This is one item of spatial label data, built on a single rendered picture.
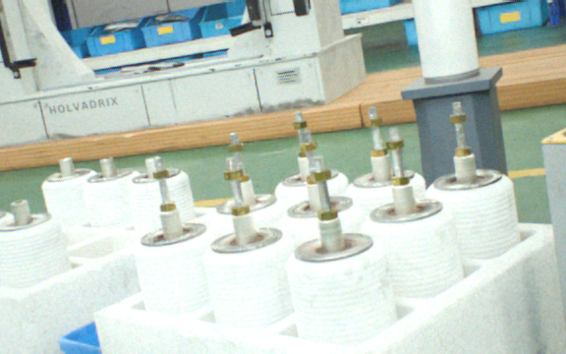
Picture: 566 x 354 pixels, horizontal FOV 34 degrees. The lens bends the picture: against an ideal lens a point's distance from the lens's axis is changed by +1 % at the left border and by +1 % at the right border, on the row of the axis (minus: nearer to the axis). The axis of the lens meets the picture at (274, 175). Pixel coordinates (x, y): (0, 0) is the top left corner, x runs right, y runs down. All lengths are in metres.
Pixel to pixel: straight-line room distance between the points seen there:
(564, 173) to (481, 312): 0.16
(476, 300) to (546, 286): 0.14
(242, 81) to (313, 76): 0.27
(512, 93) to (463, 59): 1.44
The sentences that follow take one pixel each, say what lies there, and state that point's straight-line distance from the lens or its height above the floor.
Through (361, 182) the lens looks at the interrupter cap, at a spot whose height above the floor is 0.25.
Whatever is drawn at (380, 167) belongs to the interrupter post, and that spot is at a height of 0.27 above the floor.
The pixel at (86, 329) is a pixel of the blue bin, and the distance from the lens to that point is 1.24.
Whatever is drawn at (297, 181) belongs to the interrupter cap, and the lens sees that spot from 1.20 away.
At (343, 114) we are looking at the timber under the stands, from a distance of 3.09.
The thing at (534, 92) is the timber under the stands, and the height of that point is 0.04.
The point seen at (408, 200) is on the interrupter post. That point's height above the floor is 0.27.
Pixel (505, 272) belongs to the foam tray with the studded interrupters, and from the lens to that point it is 0.98.
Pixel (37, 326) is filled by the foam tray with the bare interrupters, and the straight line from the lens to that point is 1.24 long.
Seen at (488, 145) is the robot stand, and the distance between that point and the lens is 1.54.
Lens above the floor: 0.50
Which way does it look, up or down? 11 degrees down
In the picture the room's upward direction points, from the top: 11 degrees counter-clockwise
